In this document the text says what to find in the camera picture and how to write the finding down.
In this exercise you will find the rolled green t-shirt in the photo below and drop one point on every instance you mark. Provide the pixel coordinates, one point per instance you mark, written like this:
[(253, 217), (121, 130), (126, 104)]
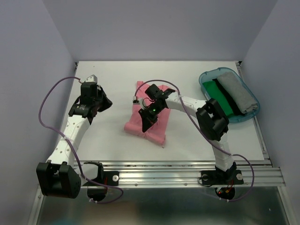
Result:
[(215, 93)]

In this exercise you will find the rolled black t-shirt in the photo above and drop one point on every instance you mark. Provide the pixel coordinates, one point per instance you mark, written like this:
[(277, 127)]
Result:
[(230, 100)]

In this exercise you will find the blue translucent plastic bin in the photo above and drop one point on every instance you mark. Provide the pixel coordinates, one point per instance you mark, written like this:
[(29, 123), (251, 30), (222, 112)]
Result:
[(210, 75)]

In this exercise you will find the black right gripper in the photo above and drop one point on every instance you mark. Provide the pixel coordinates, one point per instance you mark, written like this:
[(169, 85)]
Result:
[(147, 120)]

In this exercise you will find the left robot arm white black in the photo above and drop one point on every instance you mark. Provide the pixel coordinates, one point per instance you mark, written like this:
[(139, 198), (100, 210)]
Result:
[(56, 176)]

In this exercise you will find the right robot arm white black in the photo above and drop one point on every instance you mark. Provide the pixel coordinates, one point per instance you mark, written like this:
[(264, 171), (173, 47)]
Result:
[(207, 116)]

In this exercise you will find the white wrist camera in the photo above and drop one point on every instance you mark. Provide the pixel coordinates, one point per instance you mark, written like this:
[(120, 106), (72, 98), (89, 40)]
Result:
[(91, 79), (136, 100)]

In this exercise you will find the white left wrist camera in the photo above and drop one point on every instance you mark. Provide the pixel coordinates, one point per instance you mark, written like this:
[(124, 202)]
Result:
[(91, 79)]

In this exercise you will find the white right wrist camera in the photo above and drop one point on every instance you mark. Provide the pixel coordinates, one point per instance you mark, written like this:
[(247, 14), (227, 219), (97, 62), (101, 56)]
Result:
[(136, 100)]

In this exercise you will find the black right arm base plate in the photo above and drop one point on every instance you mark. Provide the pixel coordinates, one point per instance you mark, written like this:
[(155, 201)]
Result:
[(214, 177)]

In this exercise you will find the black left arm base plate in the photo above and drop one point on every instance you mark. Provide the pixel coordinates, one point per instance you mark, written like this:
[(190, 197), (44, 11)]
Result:
[(110, 178)]

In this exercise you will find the pink t-shirt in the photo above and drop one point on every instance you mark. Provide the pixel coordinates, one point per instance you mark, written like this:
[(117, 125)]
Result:
[(156, 134)]

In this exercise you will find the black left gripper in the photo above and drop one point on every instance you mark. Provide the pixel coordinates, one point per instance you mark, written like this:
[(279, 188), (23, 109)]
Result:
[(108, 103)]

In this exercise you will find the rolled grey t-shirt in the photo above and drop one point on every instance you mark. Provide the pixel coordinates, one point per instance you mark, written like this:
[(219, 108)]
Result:
[(245, 102)]

